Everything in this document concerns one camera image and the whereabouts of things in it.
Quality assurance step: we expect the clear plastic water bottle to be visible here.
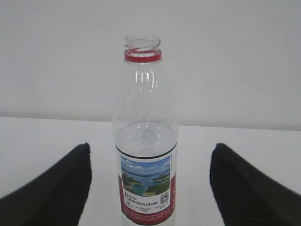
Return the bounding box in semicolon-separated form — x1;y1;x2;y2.
112;35;178;226

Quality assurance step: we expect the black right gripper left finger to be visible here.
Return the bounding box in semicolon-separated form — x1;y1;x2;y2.
0;143;91;226

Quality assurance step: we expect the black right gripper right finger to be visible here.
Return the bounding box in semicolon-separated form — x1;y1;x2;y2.
210;143;301;226

